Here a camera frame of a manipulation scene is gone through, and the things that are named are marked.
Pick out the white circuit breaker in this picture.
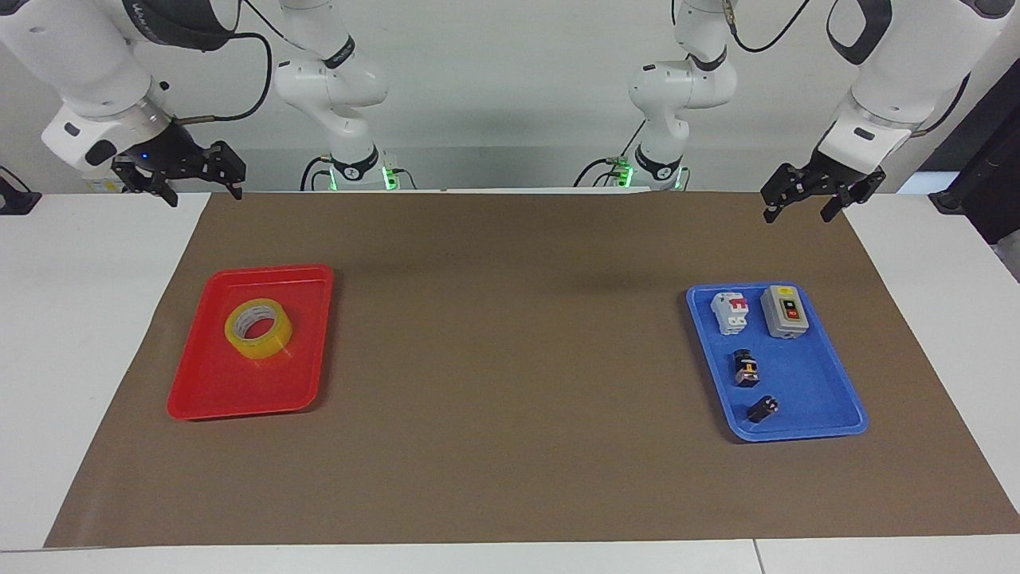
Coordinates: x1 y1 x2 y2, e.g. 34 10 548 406
711 292 751 336

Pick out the grey switch box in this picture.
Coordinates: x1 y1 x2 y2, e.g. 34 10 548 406
760 285 811 340

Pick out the red plastic tray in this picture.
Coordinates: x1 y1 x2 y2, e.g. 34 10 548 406
167 264 335 421

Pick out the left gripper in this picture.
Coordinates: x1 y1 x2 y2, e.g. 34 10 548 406
760 151 888 225

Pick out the yellow tape roll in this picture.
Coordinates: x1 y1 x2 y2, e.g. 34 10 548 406
224 298 293 360

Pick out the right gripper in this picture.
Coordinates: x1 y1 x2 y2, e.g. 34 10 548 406
112 120 247 207

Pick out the black cable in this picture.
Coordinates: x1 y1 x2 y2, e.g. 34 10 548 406
573 120 648 189
177 32 274 126
721 0 815 54
912 72 971 138
300 155 334 192

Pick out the blue plastic tray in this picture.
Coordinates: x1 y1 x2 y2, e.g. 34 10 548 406
686 283 869 442

